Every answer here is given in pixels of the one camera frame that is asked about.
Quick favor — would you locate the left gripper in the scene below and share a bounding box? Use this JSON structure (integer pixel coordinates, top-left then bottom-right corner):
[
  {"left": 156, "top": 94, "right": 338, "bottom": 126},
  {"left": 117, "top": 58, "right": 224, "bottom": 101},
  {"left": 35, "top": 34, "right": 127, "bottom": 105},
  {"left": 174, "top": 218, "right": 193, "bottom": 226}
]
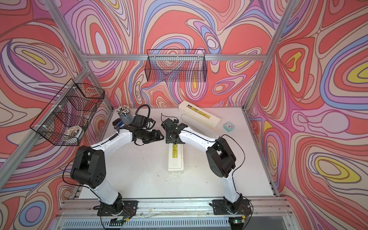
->
[{"left": 140, "top": 129, "right": 165, "bottom": 144}]

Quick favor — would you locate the white wrap dispenser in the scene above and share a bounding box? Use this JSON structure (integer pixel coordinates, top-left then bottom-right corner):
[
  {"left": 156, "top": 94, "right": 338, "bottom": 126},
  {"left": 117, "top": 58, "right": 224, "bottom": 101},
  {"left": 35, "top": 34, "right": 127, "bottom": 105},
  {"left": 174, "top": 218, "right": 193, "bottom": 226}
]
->
[
  {"left": 168, "top": 144, "right": 184, "bottom": 173},
  {"left": 178, "top": 101, "right": 221, "bottom": 129}
]

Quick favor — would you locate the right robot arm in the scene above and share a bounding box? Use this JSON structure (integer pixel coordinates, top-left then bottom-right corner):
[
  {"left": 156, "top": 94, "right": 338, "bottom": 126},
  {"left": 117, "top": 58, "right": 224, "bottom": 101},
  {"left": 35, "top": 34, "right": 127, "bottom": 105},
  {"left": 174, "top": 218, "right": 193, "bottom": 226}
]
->
[{"left": 161, "top": 118, "right": 243, "bottom": 214}]

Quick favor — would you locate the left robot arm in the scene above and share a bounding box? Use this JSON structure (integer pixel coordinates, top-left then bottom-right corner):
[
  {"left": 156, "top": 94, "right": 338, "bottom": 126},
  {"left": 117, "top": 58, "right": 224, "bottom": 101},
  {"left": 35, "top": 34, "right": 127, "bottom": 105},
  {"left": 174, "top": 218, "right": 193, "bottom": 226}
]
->
[{"left": 70, "top": 115, "right": 164, "bottom": 217}]

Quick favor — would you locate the blue stapler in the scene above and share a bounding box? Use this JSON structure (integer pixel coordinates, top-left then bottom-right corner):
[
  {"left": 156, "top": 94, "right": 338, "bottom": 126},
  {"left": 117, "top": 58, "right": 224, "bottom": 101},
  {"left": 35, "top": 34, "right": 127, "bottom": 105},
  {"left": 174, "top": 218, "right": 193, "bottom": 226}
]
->
[{"left": 112, "top": 118, "right": 124, "bottom": 130}]

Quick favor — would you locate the pencil cup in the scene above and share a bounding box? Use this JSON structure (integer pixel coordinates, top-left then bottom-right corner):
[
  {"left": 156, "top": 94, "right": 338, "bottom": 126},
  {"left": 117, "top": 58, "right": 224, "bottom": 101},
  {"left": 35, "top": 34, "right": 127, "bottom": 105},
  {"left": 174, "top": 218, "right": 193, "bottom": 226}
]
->
[{"left": 117, "top": 105, "right": 133, "bottom": 125}]

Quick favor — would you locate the teal alarm clock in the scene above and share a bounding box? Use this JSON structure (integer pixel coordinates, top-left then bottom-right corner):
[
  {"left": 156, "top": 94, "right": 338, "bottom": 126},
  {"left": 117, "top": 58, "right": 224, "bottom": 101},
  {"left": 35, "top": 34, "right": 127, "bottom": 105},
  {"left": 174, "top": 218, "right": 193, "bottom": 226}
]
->
[{"left": 223, "top": 122, "right": 235, "bottom": 132}]

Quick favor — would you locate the back wire basket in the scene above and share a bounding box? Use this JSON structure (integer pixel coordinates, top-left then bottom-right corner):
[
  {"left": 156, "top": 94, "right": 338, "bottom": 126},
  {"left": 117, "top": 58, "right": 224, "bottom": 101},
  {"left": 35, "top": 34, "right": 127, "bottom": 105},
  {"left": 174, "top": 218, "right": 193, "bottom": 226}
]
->
[{"left": 144, "top": 48, "right": 208, "bottom": 83}]

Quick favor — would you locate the wire basket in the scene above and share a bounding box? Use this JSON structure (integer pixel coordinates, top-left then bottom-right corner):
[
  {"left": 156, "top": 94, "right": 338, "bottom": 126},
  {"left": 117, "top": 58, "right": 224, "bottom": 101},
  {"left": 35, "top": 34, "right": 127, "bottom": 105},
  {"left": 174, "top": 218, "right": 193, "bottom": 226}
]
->
[
  {"left": 30, "top": 79, "right": 105, "bottom": 146},
  {"left": 144, "top": 48, "right": 208, "bottom": 83}
]

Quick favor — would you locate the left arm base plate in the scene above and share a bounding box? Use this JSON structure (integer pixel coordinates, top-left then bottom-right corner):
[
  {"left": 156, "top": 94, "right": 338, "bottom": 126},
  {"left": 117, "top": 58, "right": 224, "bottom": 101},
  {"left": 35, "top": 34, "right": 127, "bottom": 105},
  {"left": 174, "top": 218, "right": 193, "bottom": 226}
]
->
[{"left": 97, "top": 200, "right": 138, "bottom": 217}]

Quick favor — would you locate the left wire basket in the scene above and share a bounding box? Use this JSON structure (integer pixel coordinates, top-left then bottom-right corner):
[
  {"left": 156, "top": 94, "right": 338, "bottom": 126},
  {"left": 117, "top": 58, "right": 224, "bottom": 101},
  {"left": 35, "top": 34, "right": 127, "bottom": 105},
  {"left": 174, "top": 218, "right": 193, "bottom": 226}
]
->
[{"left": 30, "top": 79, "right": 105, "bottom": 146}]

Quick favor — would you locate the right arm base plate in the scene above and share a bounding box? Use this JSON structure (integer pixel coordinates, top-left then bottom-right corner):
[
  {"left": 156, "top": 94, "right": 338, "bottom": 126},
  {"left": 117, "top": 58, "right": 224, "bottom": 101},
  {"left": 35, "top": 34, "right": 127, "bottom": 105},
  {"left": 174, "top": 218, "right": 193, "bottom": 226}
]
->
[{"left": 209, "top": 198, "right": 253, "bottom": 216}]

